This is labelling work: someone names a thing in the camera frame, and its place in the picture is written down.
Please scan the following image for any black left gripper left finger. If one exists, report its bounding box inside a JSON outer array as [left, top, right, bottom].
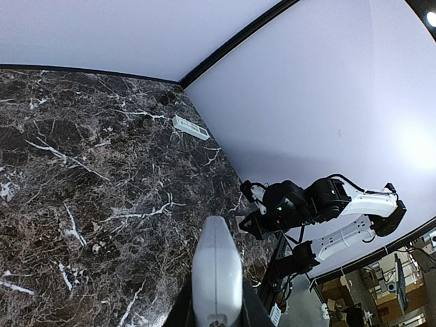
[[165, 282, 196, 327]]

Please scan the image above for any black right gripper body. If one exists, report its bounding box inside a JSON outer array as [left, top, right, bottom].
[[238, 209, 283, 240]]

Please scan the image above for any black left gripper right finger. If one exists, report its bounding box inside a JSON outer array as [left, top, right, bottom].
[[241, 279, 274, 327]]

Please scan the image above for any grey remote control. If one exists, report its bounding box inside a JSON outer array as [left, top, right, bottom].
[[191, 216, 243, 326]]

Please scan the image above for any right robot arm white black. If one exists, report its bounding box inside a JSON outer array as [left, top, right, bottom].
[[238, 174, 407, 283]]

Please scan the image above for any white remote control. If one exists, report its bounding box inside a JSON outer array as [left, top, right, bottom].
[[172, 115, 210, 141]]

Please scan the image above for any right black frame post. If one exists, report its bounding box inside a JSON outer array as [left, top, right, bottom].
[[178, 0, 299, 89]]

